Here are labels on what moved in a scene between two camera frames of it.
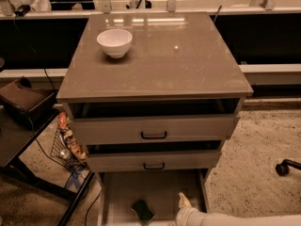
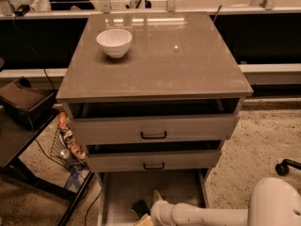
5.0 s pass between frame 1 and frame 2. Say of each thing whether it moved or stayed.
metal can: stayed
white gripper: moved
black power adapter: stayed
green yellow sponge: stayed
